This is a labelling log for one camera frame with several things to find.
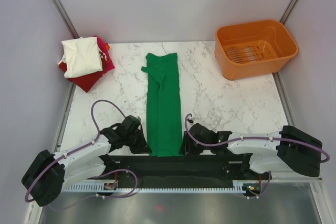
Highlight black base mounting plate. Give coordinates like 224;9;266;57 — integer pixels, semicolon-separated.
100;154;269;188

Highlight folded red t-shirt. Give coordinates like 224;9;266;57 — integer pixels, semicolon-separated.
66;60;110;92

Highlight orange plastic basket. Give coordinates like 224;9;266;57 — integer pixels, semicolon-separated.
215;19;299;80

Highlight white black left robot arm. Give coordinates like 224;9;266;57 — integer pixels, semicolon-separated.
22;115;151;207

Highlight white slotted cable duct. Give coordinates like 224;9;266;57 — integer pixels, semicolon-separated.
62;179;266;193

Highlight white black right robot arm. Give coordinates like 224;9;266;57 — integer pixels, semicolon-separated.
180;123;322;179

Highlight green t-shirt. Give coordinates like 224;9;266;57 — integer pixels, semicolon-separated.
141;53;183;157

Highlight aluminium front frame rails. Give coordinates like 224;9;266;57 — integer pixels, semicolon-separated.
270;177;322;183

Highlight folded magenta t-shirt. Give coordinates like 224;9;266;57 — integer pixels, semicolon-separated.
96;36;115;74

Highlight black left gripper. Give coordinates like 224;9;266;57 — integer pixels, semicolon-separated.
124;127;151;154

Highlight left aluminium corner post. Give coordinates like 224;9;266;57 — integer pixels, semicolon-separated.
51;0;79;38

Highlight folded white t-shirt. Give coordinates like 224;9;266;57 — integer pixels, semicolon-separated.
60;37;103;79

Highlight right aluminium table rail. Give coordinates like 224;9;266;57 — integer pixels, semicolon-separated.
272;72;305;130

